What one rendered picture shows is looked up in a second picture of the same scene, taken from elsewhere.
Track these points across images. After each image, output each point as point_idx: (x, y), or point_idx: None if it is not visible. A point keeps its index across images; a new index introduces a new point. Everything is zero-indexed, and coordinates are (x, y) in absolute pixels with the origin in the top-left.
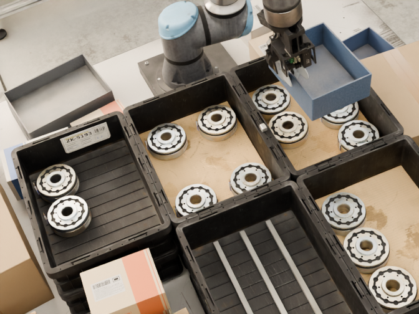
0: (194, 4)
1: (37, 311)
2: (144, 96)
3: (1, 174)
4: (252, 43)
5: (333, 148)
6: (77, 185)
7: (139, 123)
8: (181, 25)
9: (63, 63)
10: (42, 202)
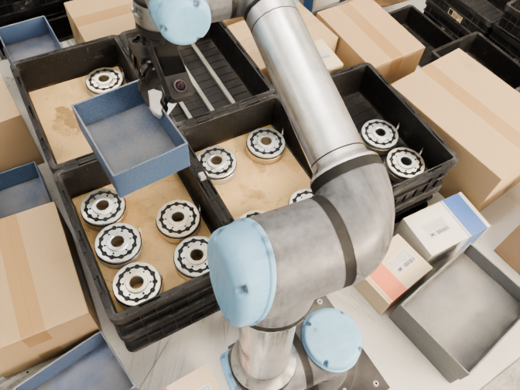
0: (311, 350)
1: None
2: (364, 347)
3: (481, 237)
4: None
5: (132, 206)
6: (384, 165)
7: None
8: (321, 309)
9: (486, 354)
10: None
